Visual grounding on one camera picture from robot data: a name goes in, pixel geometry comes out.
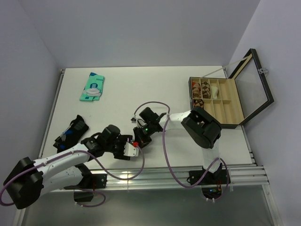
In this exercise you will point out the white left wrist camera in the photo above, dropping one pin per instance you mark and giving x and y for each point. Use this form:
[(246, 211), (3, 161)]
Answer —
[(130, 150)]

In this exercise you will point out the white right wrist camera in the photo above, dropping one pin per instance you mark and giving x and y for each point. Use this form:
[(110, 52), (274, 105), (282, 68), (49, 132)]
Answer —
[(134, 119)]

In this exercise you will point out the black blue sock pair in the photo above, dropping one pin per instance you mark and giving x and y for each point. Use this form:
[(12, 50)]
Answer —
[(72, 135)]

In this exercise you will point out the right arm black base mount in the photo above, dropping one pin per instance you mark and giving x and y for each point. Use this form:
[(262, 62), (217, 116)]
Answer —
[(212, 182)]

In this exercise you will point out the black compartment box with lid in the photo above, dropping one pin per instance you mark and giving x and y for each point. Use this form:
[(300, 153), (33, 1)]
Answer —
[(242, 95)]

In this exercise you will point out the brown checkered rolled sock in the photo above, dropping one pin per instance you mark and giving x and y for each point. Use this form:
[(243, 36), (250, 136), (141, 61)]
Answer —
[(206, 91)]

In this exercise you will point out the aluminium frame rail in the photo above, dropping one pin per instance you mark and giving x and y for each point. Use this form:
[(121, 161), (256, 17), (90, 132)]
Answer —
[(159, 178)]

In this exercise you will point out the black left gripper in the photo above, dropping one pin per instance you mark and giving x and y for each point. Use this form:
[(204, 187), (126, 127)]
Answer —
[(123, 138)]

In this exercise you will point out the teal patterned sock pair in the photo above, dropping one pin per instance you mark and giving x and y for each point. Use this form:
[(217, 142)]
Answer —
[(93, 88)]

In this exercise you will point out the orange brown rolled sock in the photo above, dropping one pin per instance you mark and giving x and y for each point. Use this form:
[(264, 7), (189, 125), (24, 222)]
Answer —
[(196, 90)]

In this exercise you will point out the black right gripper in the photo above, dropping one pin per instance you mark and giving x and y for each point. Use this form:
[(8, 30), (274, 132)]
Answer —
[(142, 141)]

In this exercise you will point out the cream yellow sock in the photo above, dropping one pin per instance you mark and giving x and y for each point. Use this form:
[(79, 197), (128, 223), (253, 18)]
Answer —
[(214, 92)]

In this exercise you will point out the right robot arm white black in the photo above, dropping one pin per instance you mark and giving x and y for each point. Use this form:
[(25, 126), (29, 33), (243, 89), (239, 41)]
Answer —
[(202, 127)]

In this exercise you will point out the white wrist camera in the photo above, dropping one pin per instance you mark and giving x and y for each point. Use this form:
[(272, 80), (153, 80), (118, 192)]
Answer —
[(134, 119), (130, 150)]

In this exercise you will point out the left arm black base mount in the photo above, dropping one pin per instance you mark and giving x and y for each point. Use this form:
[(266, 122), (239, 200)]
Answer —
[(98, 182)]

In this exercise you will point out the dark checkered rolled sock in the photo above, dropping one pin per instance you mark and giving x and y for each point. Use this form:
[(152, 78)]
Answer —
[(198, 103)]

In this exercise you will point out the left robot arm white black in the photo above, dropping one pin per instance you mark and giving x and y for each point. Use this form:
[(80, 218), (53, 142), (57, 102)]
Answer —
[(31, 179)]

